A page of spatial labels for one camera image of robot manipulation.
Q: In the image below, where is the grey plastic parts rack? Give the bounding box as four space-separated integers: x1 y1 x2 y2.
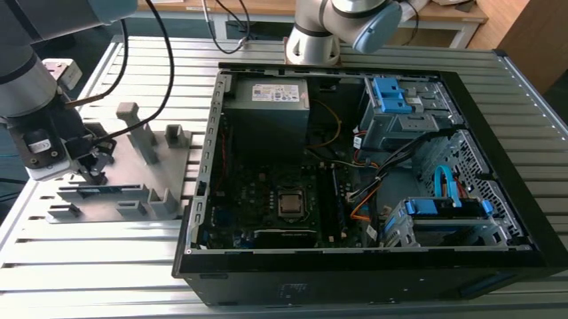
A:
44 102 192 224

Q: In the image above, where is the dark green motherboard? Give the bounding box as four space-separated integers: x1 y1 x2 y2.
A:
207 159 381 249

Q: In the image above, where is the grey power supply unit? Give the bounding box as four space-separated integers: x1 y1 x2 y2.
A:
223 78 310 160

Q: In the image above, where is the silver CPU in socket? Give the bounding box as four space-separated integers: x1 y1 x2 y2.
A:
278 191 310 217

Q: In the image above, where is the black graphics card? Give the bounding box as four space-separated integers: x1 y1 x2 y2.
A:
252 227 319 249

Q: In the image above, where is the blue drive bay latch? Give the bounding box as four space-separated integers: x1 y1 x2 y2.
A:
381 96 413 114
371 77 403 100

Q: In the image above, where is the black open PC case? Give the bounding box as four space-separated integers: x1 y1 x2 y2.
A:
171 61 566 306

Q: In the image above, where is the metal drive cage with latches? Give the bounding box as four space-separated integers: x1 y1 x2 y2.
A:
358 75 466 160

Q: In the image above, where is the blue disk carrier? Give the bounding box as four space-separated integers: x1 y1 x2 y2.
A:
403 197 494 220

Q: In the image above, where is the metal disk bay cage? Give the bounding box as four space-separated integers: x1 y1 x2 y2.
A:
382 197 513 249

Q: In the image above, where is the wooden cabinet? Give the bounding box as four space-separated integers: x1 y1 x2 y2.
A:
465 0 568 96

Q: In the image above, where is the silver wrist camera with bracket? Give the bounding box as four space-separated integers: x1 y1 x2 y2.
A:
6 119 75 182

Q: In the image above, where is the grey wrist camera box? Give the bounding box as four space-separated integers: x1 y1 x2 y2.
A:
41 58 84 91

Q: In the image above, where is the grey cable with connector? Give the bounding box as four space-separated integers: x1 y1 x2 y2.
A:
202 0 250 54

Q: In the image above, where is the yellow wire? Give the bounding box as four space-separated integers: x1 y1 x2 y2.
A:
310 99 343 149

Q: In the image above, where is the orange wire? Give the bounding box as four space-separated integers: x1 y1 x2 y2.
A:
349 185 383 222

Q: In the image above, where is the blue flat data wire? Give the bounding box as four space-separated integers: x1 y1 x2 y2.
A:
431 164 464 209

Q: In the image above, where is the wooden desk with white frame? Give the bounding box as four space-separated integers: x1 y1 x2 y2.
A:
132 0 489 49

